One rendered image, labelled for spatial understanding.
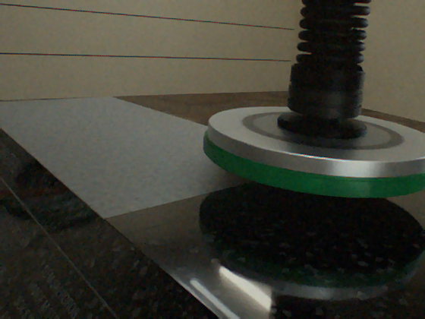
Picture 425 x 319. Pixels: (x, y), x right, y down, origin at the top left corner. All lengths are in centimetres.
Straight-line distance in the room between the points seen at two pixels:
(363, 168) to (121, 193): 20
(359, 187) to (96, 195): 21
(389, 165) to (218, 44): 610
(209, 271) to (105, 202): 13
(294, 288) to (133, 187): 19
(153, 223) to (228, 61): 622
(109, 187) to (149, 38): 548
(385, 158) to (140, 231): 19
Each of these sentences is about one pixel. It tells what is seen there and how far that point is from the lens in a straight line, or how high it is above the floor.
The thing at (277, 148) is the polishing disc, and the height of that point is 86.
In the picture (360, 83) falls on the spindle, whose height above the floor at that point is 91.
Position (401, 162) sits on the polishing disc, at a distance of 35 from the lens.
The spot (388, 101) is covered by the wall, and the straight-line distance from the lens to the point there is 616.
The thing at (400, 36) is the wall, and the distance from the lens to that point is 609.
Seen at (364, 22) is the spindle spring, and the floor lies 96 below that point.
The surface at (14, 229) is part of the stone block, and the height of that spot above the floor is 76.
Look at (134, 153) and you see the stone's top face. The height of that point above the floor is 80.
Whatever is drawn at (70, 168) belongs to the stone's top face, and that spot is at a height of 80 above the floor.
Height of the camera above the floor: 95
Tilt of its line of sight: 13 degrees down
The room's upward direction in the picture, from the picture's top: 5 degrees clockwise
